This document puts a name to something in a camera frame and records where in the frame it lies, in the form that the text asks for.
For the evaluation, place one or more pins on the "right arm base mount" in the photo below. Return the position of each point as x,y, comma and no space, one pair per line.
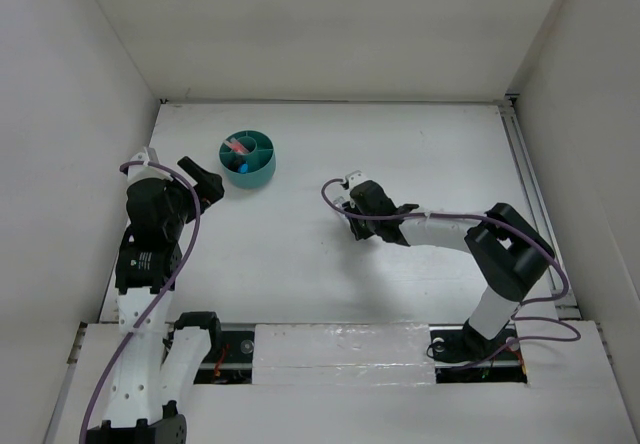
462,356

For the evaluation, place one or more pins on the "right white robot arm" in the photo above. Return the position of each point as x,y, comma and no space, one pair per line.
509,253

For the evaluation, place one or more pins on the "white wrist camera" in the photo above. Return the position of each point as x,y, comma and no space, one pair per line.
353,179
140,166

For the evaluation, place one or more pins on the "clear blue glue bottle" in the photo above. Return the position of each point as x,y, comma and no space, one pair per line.
341,203

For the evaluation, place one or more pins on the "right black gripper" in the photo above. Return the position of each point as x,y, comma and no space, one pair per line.
359,230

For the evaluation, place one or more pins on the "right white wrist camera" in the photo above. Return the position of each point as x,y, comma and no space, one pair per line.
353,179

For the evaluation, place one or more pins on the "teal round divided container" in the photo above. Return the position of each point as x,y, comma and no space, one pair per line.
261,160

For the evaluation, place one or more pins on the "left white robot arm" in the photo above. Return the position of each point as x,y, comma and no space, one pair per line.
140,395

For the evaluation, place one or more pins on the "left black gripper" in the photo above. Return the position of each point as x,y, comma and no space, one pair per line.
208,184

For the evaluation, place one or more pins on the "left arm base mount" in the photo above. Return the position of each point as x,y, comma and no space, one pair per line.
230,360

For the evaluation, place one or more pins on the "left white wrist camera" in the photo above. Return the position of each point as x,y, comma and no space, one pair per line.
140,166

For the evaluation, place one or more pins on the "aluminium rail right side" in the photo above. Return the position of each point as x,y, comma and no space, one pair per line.
567,306

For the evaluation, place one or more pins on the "blue black highlighter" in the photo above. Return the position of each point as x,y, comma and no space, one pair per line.
240,167

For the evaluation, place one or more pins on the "pink pen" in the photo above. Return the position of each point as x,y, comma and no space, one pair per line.
236,146

